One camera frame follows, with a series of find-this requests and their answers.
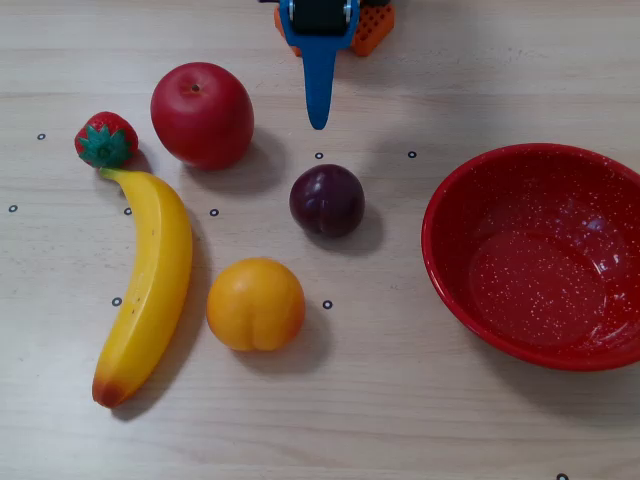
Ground blue gripper black motor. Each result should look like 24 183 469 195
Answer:
278 0 362 131

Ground dark purple plum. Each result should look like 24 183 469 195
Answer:
288 163 366 239

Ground orange robot base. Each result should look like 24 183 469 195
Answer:
273 3 396 58

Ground red speckled bowl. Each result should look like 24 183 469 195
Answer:
421 143 640 373

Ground red apple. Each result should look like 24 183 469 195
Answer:
150 61 256 171

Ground red strawberry green leaves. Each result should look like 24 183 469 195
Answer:
74 111 140 170

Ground orange peach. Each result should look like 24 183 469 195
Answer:
206 257 307 353

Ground yellow banana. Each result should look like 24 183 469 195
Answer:
91 167 194 410

